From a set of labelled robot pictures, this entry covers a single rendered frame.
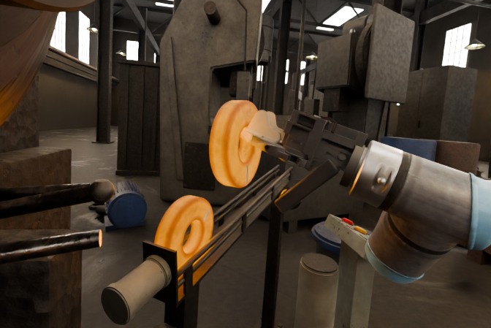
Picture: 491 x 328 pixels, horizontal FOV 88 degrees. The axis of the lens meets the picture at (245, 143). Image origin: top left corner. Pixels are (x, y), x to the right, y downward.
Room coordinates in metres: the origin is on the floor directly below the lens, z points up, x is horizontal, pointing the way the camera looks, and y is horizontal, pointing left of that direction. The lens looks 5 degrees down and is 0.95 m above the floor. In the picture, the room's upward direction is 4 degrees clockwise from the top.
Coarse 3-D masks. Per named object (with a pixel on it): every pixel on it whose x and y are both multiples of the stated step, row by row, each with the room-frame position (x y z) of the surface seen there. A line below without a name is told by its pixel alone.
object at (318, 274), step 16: (304, 256) 0.80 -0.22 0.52; (320, 256) 0.81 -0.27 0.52; (304, 272) 0.75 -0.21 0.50; (320, 272) 0.72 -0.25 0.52; (336, 272) 0.73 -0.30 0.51; (304, 288) 0.74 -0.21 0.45; (320, 288) 0.72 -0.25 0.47; (336, 288) 0.73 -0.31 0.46; (304, 304) 0.74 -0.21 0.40; (320, 304) 0.71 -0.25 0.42; (304, 320) 0.73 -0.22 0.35; (320, 320) 0.71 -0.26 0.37
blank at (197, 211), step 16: (176, 208) 0.47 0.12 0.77; (192, 208) 0.49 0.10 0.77; (208, 208) 0.54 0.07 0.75; (160, 224) 0.45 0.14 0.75; (176, 224) 0.45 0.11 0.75; (192, 224) 0.54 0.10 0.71; (208, 224) 0.55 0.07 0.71; (160, 240) 0.44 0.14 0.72; (176, 240) 0.45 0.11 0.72; (192, 240) 0.53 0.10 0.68; (208, 240) 0.55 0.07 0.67
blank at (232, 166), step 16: (224, 112) 0.41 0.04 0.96; (240, 112) 0.43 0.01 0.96; (224, 128) 0.40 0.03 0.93; (240, 128) 0.43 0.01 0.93; (224, 144) 0.39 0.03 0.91; (240, 144) 0.50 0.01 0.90; (224, 160) 0.39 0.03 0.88; (240, 160) 0.44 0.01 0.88; (256, 160) 0.50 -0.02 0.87; (224, 176) 0.41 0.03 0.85; (240, 176) 0.44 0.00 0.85
